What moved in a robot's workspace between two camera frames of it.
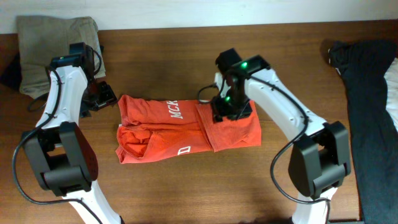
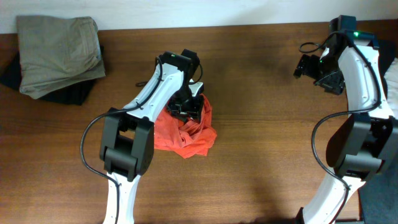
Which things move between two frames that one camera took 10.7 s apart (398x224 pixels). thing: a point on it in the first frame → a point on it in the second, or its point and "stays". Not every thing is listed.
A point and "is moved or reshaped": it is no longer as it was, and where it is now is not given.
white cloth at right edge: [391, 77] stays
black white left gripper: [107, 97] → [194, 107]
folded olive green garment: [41, 38] stays
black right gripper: [219, 109] → [334, 85]
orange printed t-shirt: [150, 127] is moved or reshaped
